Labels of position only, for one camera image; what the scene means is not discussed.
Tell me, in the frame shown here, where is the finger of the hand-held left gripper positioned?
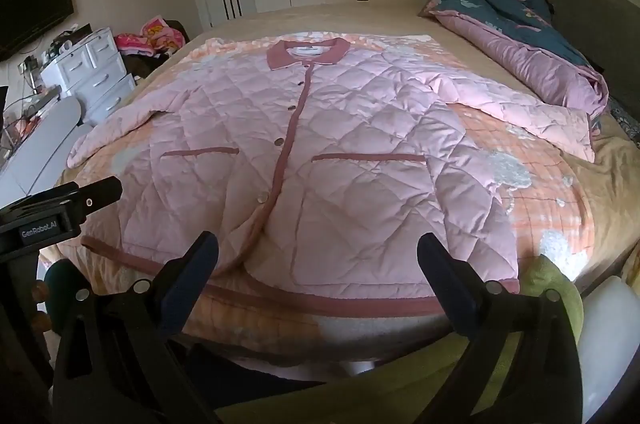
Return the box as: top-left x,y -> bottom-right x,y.
62,176 -> 124,227

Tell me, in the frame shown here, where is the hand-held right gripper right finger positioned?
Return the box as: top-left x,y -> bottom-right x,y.
416,232 -> 583,424

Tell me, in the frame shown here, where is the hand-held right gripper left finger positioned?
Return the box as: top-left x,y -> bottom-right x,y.
52,231 -> 221,424

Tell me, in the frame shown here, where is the pink quilted jacket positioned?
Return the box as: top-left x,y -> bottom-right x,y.
66,36 -> 598,317

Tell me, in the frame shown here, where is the person's left hand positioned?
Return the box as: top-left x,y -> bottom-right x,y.
31,281 -> 50,331

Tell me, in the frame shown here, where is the grey oval panel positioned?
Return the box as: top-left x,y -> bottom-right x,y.
0,124 -> 94,205
0,96 -> 83,185

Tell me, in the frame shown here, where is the orange plaid bear blanket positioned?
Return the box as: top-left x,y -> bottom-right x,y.
37,32 -> 596,355

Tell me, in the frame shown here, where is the white drawer cabinet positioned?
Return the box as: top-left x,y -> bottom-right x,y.
40,26 -> 138,125

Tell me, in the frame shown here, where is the pink and yellow bag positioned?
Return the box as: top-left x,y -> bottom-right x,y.
114,16 -> 186,57

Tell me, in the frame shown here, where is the white plastic object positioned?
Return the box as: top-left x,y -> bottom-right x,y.
580,276 -> 640,424

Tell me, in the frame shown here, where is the pink and teal floral duvet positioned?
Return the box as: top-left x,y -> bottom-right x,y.
417,0 -> 611,139

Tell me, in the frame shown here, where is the dark patterned pillow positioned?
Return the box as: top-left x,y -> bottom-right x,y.
607,96 -> 640,135

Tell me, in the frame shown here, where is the bed with beige sheet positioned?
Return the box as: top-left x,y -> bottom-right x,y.
50,1 -> 640,305

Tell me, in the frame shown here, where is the black wall television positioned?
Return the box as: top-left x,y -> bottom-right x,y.
0,0 -> 75,62

